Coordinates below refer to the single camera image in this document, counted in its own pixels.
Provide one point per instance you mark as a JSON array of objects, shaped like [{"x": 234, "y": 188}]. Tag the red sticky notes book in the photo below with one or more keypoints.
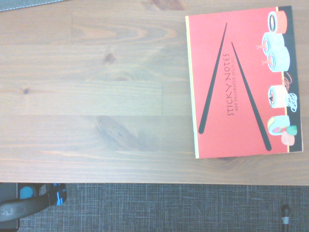
[{"x": 217, "y": 84}]

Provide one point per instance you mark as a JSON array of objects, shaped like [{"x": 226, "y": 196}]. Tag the black and blue headphones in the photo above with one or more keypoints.
[{"x": 29, "y": 205}]

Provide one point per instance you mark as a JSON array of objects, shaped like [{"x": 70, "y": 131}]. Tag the grey desk organizer box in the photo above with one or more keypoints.
[{"x": 24, "y": 3}]

